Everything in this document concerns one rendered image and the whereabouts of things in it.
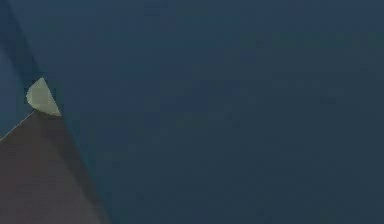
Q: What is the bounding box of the pale green rounded object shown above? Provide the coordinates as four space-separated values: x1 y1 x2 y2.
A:
25 77 62 118

